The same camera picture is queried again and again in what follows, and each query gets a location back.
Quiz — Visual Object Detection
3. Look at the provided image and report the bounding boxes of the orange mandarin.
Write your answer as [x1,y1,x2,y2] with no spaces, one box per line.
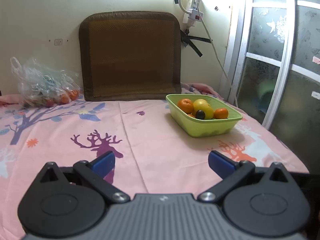
[214,108,229,119]
[177,99,194,114]

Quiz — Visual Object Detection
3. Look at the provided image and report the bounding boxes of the dark purple tomato back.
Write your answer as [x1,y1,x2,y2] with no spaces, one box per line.
[195,110,206,120]

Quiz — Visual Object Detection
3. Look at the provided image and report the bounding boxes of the large yellow citrus fruit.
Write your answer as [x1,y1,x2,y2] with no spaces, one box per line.
[193,99,214,120]

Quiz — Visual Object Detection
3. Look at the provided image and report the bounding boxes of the orange mandarin back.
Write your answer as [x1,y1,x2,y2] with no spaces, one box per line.
[177,99,194,114]

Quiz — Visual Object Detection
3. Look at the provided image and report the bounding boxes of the green plastic basin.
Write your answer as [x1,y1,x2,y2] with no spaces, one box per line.
[166,94,242,138]

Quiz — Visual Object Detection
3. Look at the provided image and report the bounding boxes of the clear plastic bag of fruit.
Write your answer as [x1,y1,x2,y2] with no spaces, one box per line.
[10,57,80,108]

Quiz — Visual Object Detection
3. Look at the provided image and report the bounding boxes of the white power strip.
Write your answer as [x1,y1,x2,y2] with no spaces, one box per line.
[183,0,203,30]

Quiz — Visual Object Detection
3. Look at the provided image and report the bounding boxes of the white window frame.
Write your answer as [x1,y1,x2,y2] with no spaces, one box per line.
[221,0,319,158]

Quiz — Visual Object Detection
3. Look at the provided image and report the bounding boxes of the black tape cross on wall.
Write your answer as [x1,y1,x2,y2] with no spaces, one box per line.
[179,29,212,58]

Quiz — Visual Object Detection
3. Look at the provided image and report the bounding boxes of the white power cable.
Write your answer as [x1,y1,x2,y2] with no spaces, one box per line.
[197,0,238,106]

